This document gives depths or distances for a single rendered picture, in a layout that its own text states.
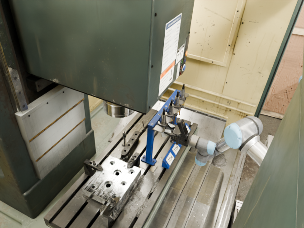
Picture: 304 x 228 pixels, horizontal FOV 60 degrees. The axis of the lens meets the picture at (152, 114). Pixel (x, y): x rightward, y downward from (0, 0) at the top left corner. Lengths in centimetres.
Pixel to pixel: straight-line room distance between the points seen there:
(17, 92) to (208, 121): 155
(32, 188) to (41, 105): 56
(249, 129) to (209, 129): 100
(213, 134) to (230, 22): 90
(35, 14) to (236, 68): 145
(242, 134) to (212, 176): 82
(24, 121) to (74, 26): 61
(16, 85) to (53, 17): 41
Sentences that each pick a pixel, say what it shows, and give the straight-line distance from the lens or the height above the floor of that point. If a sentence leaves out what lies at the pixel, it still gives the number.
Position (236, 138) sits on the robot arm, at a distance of 130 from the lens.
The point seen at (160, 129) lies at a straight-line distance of 158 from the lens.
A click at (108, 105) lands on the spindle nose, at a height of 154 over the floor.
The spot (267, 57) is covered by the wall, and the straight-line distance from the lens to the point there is 204.
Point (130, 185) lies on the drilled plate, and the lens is 158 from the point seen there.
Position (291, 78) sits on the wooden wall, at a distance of 388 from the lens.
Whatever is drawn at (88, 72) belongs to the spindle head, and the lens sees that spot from 112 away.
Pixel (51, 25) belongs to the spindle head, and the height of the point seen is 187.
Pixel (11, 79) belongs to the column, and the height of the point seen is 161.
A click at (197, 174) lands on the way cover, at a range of 202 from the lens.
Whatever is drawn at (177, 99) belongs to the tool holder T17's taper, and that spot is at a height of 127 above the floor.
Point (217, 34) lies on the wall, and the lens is 203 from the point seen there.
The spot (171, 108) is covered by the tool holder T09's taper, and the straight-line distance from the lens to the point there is 166.
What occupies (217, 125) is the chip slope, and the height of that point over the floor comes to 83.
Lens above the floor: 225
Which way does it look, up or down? 38 degrees down
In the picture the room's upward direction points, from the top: 4 degrees clockwise
